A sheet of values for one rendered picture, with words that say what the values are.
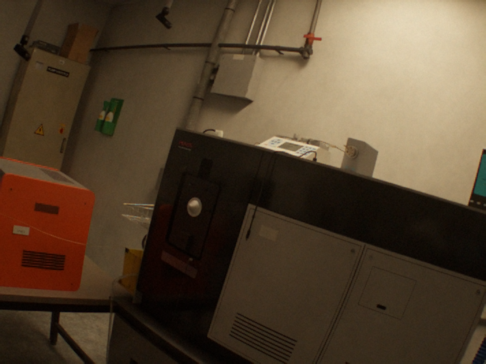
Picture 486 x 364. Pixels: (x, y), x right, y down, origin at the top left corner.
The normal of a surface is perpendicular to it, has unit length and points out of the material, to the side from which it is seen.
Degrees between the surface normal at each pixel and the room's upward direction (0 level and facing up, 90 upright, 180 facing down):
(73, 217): 90
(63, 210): 90
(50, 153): 90
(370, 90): 90
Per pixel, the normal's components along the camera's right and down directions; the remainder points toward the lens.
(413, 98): -0.61, -0.17
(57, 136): 0.74, 0.23
